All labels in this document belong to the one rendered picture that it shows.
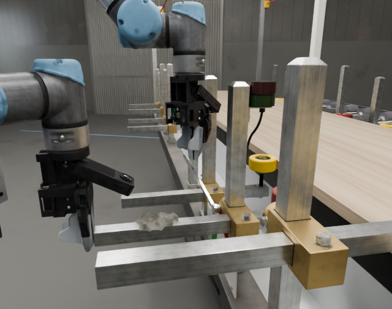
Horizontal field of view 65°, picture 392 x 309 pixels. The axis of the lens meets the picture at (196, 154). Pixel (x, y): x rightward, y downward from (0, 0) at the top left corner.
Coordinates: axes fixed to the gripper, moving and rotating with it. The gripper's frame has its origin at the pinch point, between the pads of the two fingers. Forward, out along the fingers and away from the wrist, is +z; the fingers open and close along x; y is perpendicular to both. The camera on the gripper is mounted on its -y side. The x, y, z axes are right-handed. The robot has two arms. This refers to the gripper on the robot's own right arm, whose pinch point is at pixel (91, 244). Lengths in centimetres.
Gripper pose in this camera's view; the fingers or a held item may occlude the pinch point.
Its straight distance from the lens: 67.3
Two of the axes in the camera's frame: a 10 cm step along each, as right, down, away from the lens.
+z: 0.0, 9.6, 2.8
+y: -9.8, 0.5, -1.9
